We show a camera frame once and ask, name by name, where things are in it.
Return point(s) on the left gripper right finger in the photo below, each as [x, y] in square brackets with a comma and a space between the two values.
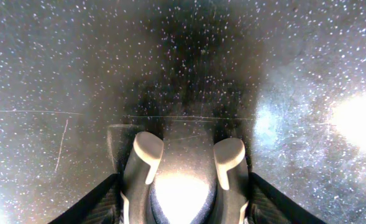
[269, 208]

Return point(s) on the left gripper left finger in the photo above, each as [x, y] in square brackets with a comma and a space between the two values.
[103, 205]

